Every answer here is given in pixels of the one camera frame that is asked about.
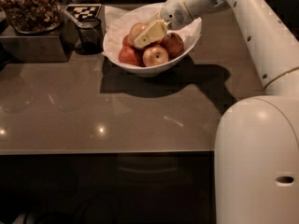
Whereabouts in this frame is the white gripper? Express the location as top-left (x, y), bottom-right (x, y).
top-left (134, 0), bottom-right (192, 49)

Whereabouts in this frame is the yellow-red apple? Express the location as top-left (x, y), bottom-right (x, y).
top-left (128, 22), bottom-right (147, 47)
top-left (142, 45), bottom-right (169, 67)

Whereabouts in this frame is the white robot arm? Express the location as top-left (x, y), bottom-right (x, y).
top-left (135, 0), bottom-right (299, 224)

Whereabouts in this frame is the right red apple with sticker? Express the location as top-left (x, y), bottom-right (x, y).
top-left (160, 33), bottom-right (184, 60)

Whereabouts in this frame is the hidden dark red apple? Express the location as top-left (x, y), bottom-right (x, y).
top-left (122, 35), bottom-right (129, 47)

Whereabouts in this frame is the front left red apple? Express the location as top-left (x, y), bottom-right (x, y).
top-left (119, 47), bottom-right (143, 66)

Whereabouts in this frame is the white paper liner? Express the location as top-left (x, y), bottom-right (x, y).
top-left (103, 3), bottom-right (202, 61)

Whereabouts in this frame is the black mesh cup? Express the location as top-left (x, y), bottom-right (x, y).
top-left (77, 19), bottom-right (103, 55)

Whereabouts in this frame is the black white fiducial marker card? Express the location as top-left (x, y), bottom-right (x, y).
top-left (66, 4), bottom-right (102, 21)

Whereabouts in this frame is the glass jar of nuts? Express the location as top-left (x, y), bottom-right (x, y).
top-left (0, 0), bottom-right (63, 35)

